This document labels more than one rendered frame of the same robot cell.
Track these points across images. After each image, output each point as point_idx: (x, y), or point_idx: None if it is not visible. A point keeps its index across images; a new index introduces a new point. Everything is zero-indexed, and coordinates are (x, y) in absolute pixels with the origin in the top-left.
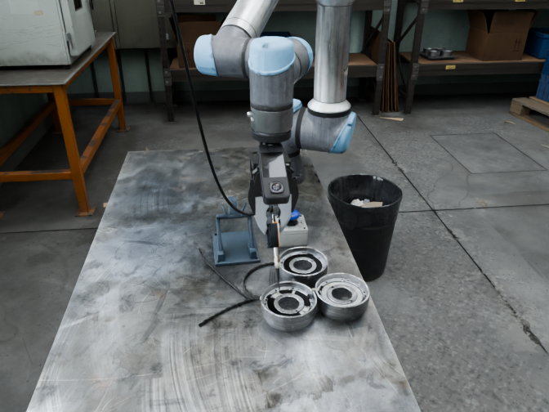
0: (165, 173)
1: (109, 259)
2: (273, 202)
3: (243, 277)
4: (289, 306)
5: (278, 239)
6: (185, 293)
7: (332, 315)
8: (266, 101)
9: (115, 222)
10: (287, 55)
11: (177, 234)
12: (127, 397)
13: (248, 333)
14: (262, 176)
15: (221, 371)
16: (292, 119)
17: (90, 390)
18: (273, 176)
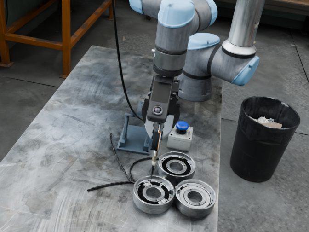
0: (111, 68)
1: (47, 124)
2: (152, 120)
3: (132, 163)
4: (155, 194)
5: (157, 145)
6: (88, 164)
7: (182, 211)
8: (164, 46)
9: (62, 98)
10: (185, 15)
11: (100, 118)
12: (21, 227)
13: (118, 206)
14: (150, 99)
15: (89, 228)
16: (183, 62)
17: (1, 214)
18: (158, 101)
